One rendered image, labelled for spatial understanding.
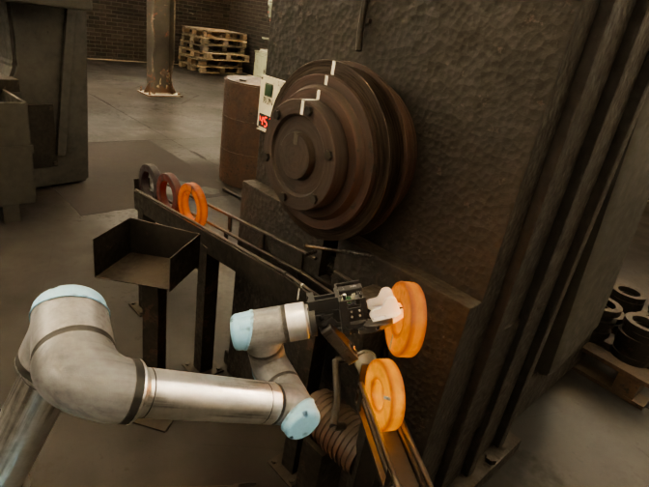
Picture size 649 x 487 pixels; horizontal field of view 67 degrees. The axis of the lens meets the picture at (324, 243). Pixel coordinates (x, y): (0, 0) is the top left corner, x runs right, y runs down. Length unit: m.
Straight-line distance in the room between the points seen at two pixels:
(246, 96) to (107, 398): 3.54
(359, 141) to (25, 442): 0.88
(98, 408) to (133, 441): 1.20
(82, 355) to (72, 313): 0.09
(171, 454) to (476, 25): 1.61
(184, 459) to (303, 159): 1.15
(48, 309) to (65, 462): 1.14
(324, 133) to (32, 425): 0.81
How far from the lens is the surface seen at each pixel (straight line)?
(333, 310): 0.97
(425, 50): 1.29
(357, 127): 1.18
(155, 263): 1.77
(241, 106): 4.17
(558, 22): 1.14
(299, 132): 1.24
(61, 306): 0.86
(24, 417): 0.96
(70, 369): 0.77
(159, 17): 8.23
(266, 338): 0.96
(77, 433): 2.03
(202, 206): 1.93
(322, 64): 1.31
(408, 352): 0.99
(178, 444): 1.95
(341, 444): 1.30
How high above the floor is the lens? 1.44
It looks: 24 degrees down
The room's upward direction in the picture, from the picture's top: 9 degrees clockwise
